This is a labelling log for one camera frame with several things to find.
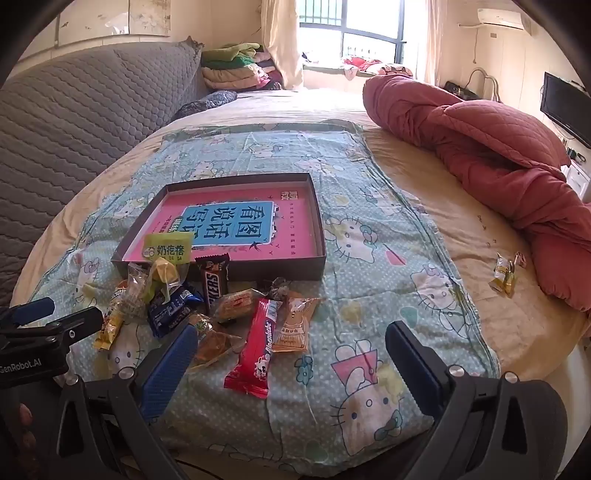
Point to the white air conditioner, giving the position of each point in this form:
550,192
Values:
501,18

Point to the cartoon cat printed blanket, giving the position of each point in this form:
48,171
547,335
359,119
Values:
369,277

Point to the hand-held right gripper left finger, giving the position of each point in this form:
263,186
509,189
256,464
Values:
170,369

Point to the pile of folded clothes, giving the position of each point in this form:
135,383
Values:
231,69

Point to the person's left hand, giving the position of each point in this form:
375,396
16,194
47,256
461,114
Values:
25,415

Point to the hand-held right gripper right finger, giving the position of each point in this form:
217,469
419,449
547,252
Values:
415,369

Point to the black television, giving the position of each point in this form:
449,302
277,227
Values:
565,108

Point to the grey quilted headboard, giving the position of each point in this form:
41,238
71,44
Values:
69,129

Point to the beige bed sheet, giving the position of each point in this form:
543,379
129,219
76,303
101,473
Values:
485,244

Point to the metal chair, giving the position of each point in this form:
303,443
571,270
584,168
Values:
495,85

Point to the clear-wrapped orange pastry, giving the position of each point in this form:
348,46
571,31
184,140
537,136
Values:
235,304

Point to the gold wrapped candy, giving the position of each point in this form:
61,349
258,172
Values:
509,279
499,272

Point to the dark patterned pillow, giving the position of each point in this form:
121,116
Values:
207,101

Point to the clear-wrapped dark chocolate cake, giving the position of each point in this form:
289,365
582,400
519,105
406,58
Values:
277,287

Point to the brown chocolate bar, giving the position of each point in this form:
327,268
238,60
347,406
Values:
213,284

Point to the window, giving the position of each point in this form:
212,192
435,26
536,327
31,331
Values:
369,27

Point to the orange broom print packet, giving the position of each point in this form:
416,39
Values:
293,327

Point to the red quilt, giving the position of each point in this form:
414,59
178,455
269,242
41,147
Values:
485,138

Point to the beige curtain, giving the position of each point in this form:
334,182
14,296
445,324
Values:
429,37
284,41

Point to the green snack packet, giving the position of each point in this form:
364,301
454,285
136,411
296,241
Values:
168,247

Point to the floral painted wall panel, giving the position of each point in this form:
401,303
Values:
161,18

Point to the pink wrapped candy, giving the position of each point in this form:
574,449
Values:
520,259

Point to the dark cardboard box tray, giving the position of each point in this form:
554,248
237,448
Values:
286,272

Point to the blue snack packet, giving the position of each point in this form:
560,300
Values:
168,316

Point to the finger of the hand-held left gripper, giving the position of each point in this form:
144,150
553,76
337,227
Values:
32,310
74,325

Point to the red snack bar packet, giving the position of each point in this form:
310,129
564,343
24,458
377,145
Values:
254,355

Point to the clothes on windowsill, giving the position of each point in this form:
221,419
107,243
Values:
369,64

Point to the yellow cartoon snack packet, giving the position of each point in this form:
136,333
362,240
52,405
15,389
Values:
108,327

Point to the clear-wrapped cake green label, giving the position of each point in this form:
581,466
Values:
214,344

